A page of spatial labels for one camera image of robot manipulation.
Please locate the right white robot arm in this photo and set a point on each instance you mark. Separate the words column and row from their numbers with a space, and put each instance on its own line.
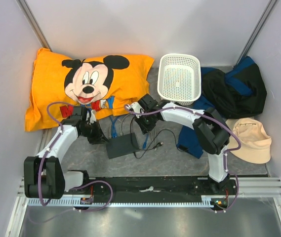
column 211, row 131

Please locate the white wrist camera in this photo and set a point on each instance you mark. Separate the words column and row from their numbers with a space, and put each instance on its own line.
column 134, row 109
column 91, row 116

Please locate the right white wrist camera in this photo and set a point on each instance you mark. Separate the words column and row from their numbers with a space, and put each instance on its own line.
column 134, row 109

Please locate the orange Mickey Mouse pillow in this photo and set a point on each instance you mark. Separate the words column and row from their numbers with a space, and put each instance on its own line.
column 104, row 84

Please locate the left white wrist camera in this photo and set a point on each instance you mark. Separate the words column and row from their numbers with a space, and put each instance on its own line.
column 91, row 116

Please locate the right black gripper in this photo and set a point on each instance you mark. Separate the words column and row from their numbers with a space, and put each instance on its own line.
column 144, row 128

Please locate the white perforated plastic basket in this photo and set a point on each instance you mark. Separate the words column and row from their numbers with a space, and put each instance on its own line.
column 179, row 78

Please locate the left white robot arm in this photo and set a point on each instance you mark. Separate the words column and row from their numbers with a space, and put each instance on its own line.
column 43, row 174

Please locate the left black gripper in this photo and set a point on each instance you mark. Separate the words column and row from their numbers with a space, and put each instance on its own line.
column 99, row 138

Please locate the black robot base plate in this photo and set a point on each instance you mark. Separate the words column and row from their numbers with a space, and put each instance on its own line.
column 166, row 188

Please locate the white slotted cable duct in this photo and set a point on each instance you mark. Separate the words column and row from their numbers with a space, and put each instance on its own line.
column 93, row 202

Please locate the beige bucket hat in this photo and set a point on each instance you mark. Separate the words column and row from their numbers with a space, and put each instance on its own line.
column 255, row 143

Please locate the dark grey network switch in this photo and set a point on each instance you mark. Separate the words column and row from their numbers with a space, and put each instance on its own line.
column 122, row 145

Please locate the blue and black garment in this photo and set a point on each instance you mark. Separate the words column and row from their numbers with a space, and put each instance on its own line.
column 239, row 93

